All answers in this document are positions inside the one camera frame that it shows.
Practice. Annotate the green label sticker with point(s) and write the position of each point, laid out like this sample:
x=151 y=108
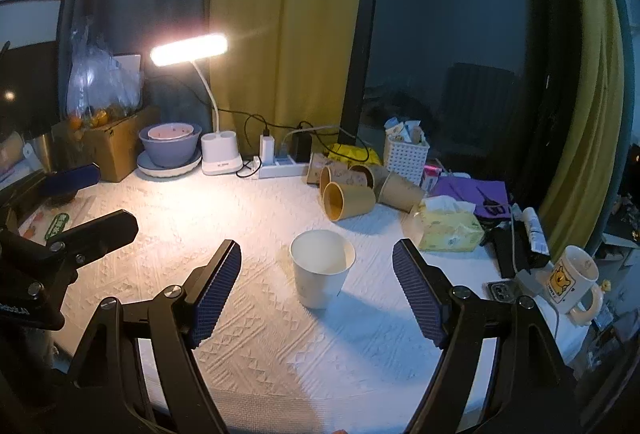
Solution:
x=56 y=224

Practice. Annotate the white power strip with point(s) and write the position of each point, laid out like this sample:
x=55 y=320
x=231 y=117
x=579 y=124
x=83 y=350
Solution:
x=280 y=169

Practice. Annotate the dark monitor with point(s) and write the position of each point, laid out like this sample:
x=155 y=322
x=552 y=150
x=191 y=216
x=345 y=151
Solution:
x=30 y=84

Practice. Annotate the blue bowl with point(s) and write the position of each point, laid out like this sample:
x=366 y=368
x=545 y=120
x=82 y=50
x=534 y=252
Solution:
x=170 y=151

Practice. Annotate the clear plastic bag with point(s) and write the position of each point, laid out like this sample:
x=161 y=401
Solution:
x=100 y=79

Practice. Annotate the white desk lamp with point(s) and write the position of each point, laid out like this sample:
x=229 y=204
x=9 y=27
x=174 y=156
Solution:
x=221 y=154

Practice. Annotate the white plate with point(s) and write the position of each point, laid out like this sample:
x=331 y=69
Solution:
x=167 y=170

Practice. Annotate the purple cloth bag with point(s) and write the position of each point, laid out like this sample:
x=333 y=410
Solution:
x=467 y=194

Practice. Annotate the phone with grey case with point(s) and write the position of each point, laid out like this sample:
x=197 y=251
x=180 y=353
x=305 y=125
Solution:
x=501 y=290

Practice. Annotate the white charger plug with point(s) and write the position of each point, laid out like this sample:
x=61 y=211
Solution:
x=266 y=146

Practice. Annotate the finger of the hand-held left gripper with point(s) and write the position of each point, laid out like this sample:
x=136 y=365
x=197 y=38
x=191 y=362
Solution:
x=70 y=179
x=100 y=229

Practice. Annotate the white tube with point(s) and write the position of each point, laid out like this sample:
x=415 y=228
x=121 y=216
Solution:
x=535 y=229

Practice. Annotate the yellow packet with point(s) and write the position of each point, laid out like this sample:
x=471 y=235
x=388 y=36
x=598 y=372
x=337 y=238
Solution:
x=352 y=154

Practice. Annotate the yellow tissue pack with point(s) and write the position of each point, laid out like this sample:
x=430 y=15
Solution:
x=447 y=226

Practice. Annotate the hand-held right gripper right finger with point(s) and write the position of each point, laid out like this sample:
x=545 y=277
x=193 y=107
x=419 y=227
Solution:
x=418 y=294

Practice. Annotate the brown paper cup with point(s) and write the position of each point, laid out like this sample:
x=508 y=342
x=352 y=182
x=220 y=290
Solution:
x=332 y=175
x=350 y=200
x=367 y=174
x=402 y=191

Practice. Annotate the white bear mug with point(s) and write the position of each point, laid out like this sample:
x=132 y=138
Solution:
x=572 y=281

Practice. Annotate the white textured tablecloth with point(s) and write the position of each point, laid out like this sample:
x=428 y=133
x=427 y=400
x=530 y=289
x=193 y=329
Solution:
x=280 y=354

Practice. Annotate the yellow curtain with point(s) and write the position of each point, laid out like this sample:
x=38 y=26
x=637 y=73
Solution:
x=285 y=29
x=585 y=89

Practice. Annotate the black window frame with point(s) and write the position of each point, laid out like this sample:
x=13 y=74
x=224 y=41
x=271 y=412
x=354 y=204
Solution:
x=362 y=39

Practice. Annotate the black charger plug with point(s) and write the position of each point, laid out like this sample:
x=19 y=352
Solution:
x=301 y=146

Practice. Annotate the white pink-lined bowl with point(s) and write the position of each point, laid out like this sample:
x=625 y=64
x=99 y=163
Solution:
x=170 y=132

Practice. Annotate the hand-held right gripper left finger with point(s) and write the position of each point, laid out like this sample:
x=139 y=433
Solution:
x=216 y=294

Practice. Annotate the white paper cup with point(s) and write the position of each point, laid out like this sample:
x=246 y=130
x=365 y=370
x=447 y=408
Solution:
x=321 y=274

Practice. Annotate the black scissors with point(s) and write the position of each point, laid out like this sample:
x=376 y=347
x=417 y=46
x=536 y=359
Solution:
x=494 y=208

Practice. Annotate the black pouch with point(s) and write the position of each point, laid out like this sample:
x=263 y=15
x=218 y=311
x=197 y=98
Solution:
x=510 y=249

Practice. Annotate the white plastic basket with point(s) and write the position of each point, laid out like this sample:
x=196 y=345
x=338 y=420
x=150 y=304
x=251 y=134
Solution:
x=406 y=158

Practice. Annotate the cardboard box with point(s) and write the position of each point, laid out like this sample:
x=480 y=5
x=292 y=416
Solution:
x=112 y=146

